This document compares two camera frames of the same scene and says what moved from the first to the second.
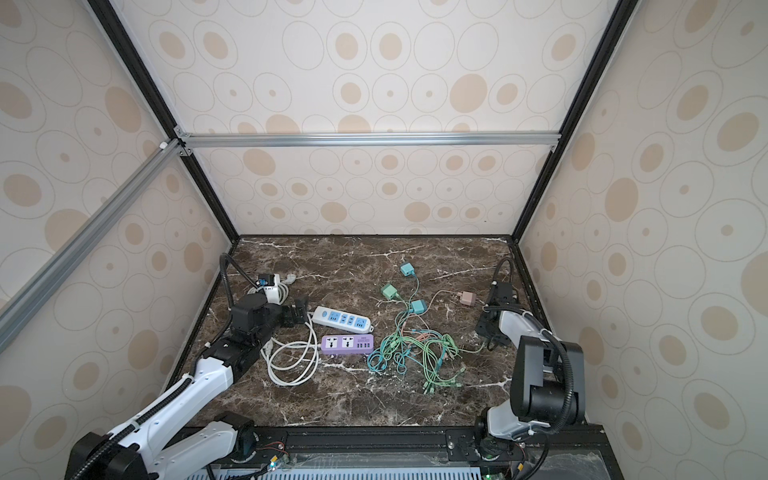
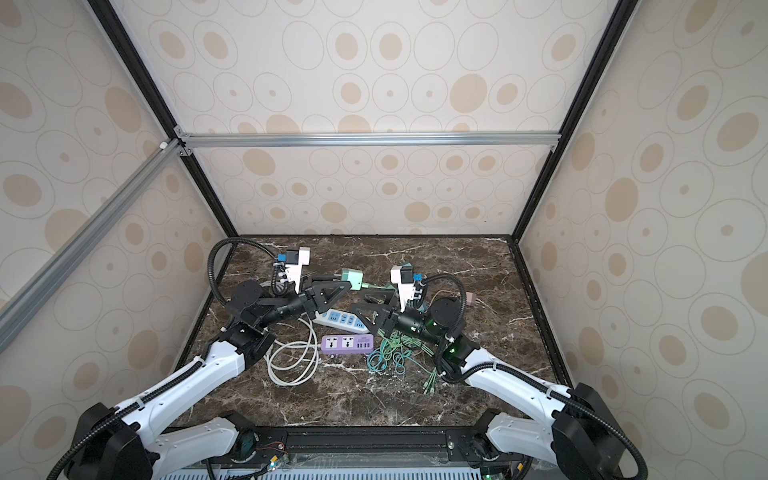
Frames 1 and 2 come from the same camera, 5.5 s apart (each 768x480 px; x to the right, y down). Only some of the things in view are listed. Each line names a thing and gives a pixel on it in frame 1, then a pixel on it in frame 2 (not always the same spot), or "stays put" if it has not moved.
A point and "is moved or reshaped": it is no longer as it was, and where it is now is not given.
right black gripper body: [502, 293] → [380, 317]
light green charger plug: [390, 292] is moved or reshaped
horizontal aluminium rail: [187, 141] stays put
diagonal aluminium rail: [19, 308] stays put
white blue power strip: [342, 319] stays put
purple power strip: [347, 344] stays put
